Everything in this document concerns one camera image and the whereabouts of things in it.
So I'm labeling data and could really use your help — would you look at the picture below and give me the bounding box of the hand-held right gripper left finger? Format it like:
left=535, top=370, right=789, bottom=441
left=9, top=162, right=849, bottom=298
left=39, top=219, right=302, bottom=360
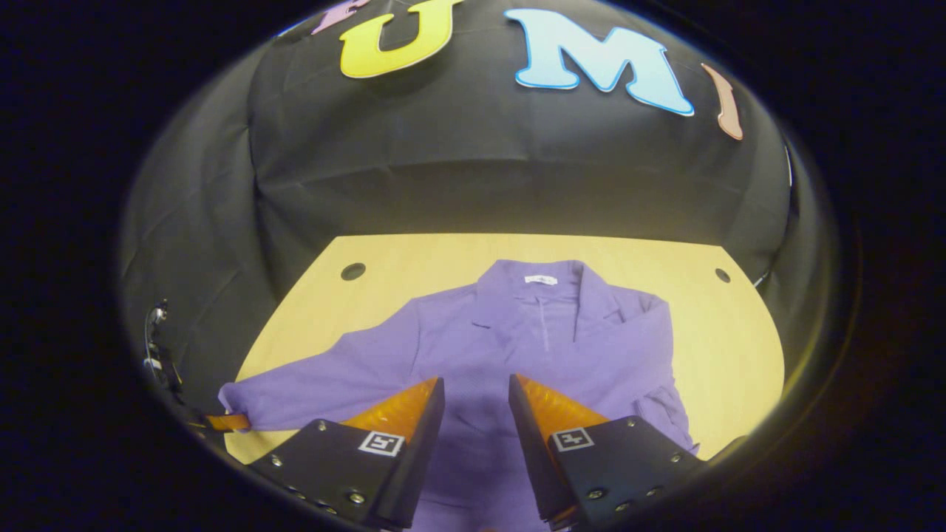
left=248, top=377, right=446, bottom=531

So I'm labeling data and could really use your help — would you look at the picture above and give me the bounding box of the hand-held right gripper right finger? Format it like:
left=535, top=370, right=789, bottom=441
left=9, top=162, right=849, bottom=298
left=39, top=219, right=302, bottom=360
left=508, top=373, right=707, bottom=531

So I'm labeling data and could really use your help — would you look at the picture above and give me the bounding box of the purple knit cardigan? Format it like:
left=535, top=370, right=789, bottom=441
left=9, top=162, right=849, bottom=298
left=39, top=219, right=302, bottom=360
left=218, top=259, right=699, bottom=532

